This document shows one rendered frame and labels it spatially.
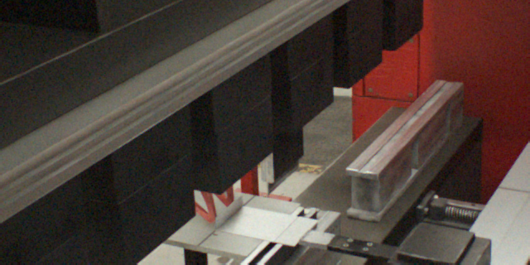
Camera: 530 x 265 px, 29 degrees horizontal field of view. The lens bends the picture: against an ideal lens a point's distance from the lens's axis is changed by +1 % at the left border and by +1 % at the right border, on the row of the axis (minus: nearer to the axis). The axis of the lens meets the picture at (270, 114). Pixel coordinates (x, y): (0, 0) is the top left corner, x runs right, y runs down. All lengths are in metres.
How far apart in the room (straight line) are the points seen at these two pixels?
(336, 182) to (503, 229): 0.49
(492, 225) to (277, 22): 0.80
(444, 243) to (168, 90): 0.77
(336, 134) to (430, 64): 2.20
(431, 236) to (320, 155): 2.83
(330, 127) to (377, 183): 2.74
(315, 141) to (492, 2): 2.28
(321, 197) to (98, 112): 1.28
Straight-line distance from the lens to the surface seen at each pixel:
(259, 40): 0.82
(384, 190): 1.83
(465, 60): 2.25
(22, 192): 0.60
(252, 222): 1.55
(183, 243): 1.51
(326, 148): 4.31
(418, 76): 2.30
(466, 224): 1.89
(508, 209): 1.63
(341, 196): 1.91
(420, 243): 1.42
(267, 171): 1.43
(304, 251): 1.53
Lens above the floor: 1.71
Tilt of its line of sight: 21 degrees down
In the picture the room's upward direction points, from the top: 2 degrees counter-clockwise
